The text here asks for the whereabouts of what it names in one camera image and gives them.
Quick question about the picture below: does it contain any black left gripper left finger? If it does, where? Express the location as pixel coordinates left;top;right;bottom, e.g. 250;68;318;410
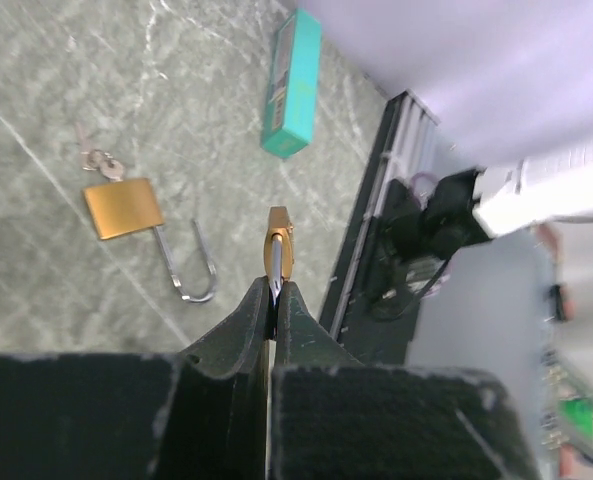
175;277;270;479

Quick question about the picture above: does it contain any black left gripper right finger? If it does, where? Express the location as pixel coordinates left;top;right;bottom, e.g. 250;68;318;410
273;279;367;480

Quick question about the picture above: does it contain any small brass padlock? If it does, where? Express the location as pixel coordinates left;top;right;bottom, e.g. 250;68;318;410
263;206;294;307

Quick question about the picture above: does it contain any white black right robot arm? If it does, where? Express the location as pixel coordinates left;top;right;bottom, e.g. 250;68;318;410
384;142;593;261

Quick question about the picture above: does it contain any teal rectangular box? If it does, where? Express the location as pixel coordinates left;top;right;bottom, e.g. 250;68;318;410
261;8;322;159

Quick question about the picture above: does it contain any large open brass padlock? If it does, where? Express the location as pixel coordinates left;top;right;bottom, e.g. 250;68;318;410
82;178;217;304

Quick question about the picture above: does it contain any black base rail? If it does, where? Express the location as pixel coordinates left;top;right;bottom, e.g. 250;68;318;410
319;95;452;366

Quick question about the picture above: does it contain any aluminium table frame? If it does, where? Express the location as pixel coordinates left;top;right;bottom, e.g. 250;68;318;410
368;90;437;217

